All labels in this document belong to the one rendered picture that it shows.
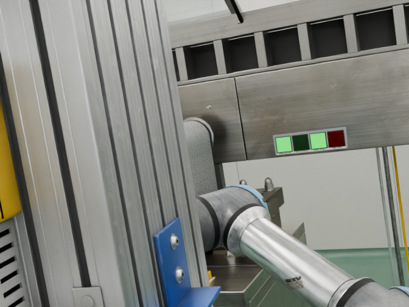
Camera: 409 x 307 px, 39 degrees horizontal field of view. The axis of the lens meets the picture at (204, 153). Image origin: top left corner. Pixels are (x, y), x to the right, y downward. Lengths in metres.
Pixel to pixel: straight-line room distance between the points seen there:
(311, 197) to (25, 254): 3.99
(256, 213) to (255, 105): 0.89
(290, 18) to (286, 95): 0.25
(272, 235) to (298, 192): 3.37
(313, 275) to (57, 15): 0.70
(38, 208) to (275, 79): 1.53
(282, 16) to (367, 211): 2.66
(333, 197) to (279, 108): 2.50
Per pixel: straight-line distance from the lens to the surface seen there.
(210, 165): 1.98
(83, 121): 0.50
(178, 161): 0.68
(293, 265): 1.07
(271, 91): 1.99
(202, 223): 1.14
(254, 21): 2.01
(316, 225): 4.52
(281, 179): 4.50
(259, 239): 1.13
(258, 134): 2.02
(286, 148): 1.99
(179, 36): 2.12
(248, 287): 1.52
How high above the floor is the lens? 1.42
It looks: 6 degrees down
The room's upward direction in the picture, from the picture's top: 9 degrees counter-clockwise
